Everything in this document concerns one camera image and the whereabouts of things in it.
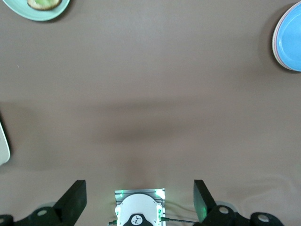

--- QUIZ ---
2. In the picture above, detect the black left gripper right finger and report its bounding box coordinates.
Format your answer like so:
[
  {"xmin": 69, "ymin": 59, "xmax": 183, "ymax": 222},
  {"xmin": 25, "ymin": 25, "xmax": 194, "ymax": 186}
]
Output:
[{"xmin": 192, "ymin": 179, "xmax": 284, "ymax": 226}]

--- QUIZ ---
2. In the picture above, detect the beige toaster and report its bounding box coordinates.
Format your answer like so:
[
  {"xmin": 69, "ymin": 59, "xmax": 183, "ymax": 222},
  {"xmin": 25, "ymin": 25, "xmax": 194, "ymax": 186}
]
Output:
[{"xmin": 0, "ymin": 112, "xmax": 11, "ymax": 167}]

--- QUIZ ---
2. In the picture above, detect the green plate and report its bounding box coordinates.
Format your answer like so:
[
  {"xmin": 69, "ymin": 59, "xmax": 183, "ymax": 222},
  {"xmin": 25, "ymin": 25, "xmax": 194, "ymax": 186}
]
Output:
[{"xmin": 4, "ymin": 0, "xmax": 71, "ymax": 22}]

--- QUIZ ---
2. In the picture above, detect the beige plate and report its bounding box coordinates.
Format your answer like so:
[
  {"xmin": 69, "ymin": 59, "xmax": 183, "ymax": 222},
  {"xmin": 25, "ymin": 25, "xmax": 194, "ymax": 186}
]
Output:
[{"xmin": 271, "ymin": 2, "xmax": 301, "ymax": 73}]

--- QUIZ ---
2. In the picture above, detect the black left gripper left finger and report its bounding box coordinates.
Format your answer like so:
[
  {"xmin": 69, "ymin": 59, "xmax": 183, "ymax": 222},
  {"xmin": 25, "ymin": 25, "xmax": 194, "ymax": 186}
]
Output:
[{"xmin": 0, "ymin": 179, "xmax": 87, "ymax": 226}]

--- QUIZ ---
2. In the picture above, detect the toast bread slice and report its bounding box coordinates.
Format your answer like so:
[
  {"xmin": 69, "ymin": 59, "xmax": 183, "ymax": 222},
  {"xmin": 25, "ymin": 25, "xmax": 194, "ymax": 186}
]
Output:
[{"xmin": 26, "ymin": 0, "xmax": 63, "ymax": 11}]

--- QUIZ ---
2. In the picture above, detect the brown table cover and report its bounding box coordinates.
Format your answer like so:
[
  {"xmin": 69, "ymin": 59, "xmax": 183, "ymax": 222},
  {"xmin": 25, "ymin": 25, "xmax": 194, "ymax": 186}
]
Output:
[{"xmin": 0, "ymin": 0, "xmax": 301, "ymax": 226}]

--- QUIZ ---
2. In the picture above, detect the black base cable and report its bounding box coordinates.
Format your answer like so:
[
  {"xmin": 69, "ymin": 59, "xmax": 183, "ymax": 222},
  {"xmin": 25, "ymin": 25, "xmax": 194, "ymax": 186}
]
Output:
[{"xmin": 160, "ymin": 217, "xmax": 204, "ymax": 224}]

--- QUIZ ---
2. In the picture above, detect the blue plate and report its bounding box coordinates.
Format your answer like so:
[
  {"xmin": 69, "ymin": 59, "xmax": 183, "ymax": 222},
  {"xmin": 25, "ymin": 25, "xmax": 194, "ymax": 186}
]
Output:
[{"xmin": 274, "ymin": 2, "xmax": 301, "ymax": 72}]

